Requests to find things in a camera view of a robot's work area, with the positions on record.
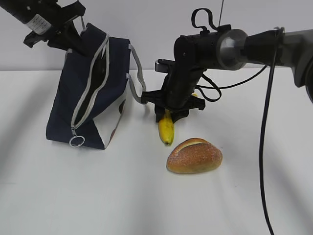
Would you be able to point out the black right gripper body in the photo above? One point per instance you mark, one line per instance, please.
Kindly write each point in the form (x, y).
(176, 92)

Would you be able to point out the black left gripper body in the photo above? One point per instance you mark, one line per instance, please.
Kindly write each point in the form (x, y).
(48, 21)

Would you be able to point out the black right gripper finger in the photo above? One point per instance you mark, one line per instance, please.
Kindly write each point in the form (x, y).
(179, 114)
(159, 112)

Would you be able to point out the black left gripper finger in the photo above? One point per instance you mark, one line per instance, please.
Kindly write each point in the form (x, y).
(72, 39)

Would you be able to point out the yellow banana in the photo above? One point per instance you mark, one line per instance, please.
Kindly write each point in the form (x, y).
(166, 128)

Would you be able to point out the brown bread roll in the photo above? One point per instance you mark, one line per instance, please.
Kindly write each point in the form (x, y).
(194, 155)

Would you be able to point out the navy blue zipper bag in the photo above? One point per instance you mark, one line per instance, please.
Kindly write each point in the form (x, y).
(91, 93)

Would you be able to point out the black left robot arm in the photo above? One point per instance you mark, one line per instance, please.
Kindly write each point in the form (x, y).
(19, 9)

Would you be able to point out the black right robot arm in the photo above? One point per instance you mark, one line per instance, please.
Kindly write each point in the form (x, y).
(227, 50)

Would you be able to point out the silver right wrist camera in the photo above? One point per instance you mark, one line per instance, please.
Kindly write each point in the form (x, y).
(164, 65)

